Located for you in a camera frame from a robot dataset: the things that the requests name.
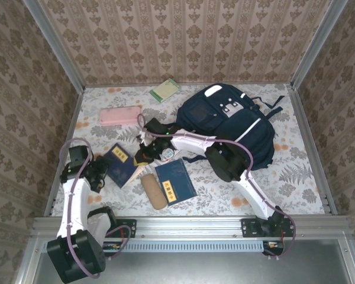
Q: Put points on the thick dark blue book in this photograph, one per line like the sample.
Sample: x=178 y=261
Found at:
x=118 y=171

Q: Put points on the tan glasses case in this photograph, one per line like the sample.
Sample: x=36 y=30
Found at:
x=154 y=192

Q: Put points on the blue thread-bound book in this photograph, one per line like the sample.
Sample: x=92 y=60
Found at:
x=174 y=174

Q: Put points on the pink pencil case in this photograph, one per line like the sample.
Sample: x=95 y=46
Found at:
x=119 y=116

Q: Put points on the green notebook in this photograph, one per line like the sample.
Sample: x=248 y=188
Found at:
x=165 y=90

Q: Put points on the navy blue backpack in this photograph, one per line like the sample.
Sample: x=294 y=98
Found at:
x=248 y=133

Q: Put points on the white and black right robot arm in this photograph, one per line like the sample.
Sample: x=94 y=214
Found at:
x=192 y=142

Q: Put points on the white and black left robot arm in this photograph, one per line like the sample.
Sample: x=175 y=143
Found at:
x=74 y=207

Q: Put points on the floral patterned tablecloth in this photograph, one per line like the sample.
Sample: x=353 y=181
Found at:
x=225 y=192

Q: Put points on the grey metal sheet panel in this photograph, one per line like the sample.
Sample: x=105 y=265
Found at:
x=195 y=269

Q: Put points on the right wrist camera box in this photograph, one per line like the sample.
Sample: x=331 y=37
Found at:
x=144 y=138

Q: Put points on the aluminium frame side rail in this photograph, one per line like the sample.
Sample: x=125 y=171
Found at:
x=62 y=154
x=313 y=148

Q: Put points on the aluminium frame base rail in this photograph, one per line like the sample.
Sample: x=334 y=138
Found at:
x=189 y=226

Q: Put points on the aluminium frame post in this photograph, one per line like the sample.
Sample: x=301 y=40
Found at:
x=56 y=47
x=316 y=47

